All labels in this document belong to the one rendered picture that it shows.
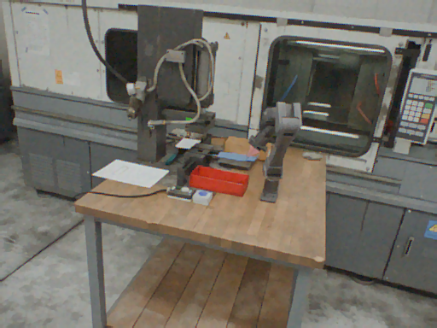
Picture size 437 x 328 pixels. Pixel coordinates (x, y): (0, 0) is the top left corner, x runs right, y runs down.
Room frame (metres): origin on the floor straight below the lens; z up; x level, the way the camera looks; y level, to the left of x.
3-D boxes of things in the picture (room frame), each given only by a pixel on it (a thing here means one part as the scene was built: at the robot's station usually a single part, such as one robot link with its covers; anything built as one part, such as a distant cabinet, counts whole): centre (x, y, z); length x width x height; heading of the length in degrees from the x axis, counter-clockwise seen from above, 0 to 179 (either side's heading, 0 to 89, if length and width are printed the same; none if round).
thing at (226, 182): (1.54, -0.02, 0.93); 0.25 x 0.12 x 0.06; 76
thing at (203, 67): (1.76, 0.10, 1.37); 0.11 x 0.09 x 0.30; 166
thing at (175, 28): (1.80, 0.22, 1.44); 0.17 x 0.13 x 0.42; 76
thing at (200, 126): (1.77, 0.17, 1.22); 0.26 x 0.18 x 0.30; 76
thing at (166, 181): (1.81, 0.17, 0.88); 0.65 x 0.50 x 0.03; 166
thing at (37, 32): (2.82, 1.41, 1.41); 0.25 x 0.01 x 0.33; 73
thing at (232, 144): (2.01, -0.17, 0.93); 0.25 x 0.13 x 0.08; 76
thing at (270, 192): (1.52, -0.26, 0.94); 0.20 x 0.07 x 0.08; 166
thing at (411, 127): (2.00, -1.06, 1.27); 0.23 x 0.18 x 0.38; 163
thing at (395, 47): (2.14, -0.58, 1.21); 0.86 x 0.10 x 0.79; 73
